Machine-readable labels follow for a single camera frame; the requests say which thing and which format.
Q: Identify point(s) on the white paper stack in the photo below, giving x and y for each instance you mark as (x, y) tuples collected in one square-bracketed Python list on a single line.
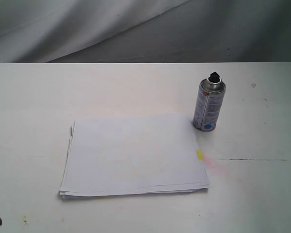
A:
[(114, 156)]

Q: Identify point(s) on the silver spray can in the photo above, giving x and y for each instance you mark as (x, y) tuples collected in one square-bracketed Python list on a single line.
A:
[(208, 103)]

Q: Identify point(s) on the grey fabric backdrop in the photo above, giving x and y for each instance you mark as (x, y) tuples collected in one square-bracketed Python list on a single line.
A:
[(145, 31)]

